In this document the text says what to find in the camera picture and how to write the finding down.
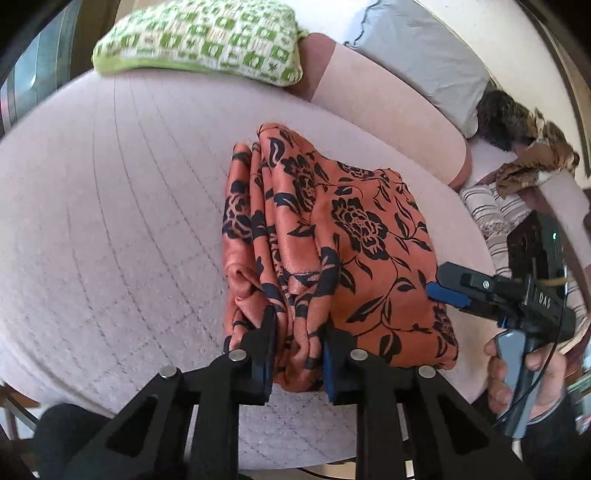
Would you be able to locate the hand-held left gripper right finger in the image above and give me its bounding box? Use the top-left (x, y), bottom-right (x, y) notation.
top-left (322, 323), bottom-right (536, 480)

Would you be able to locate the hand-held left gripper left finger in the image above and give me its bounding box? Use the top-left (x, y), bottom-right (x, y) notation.
top-left (60, 307), bottom-right (279, 480)

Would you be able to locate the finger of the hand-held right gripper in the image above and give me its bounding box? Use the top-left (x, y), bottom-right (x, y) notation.
top-left (426, 282), bottom-right (474, 309)
top-left (436, 262), bottom-right (495, 296)

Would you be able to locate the orange black floral cloth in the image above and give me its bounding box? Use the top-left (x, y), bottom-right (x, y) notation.
top-left (222, 122), bottom-right (460, 393)

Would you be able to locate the person's right forearm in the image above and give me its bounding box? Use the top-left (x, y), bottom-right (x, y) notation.
top-left (517, 392), bottom-right (591, 480)

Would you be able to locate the person's right hand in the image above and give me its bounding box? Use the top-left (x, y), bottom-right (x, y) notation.
top-left (484, 340), bottom-right (571, 423)

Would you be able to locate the striped cloth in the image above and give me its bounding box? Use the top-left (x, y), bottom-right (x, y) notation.
top-left (462, 182), bottom-right (591, 324)

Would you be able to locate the brown patterned cloth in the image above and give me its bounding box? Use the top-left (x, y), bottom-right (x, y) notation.
top-left (496, 108), bottom-right (581, 195)

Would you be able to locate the dark furry cloth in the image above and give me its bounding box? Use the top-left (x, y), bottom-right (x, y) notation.
top-left (475, 90), bottom-right (532, 153)

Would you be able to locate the pink sofa cushion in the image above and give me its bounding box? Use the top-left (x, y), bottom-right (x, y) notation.
top-left (291, 32), bottom-right (474, 190)

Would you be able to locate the pale quilted blanket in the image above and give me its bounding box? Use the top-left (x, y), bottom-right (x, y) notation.
top-left (0, 69), bottom-right (499, 472)

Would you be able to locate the person's dark trouser leg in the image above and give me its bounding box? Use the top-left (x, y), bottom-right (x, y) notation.
top-left (32, 404), bottom-right (112, 480)

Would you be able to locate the grey pillow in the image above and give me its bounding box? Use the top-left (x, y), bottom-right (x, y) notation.
top-left (344, 0), bottom-right (490, 139)

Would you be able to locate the green white patterned pillow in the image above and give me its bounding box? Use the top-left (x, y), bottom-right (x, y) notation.
top-left (92, 0), bottom-right (305, 88)

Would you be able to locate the window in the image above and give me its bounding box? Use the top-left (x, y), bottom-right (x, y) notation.
top-left (0, 0), bottom-right (93, 139)

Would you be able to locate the black cable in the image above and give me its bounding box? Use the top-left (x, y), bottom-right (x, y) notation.
top-left (492, 258), bottom-right (578, 428)

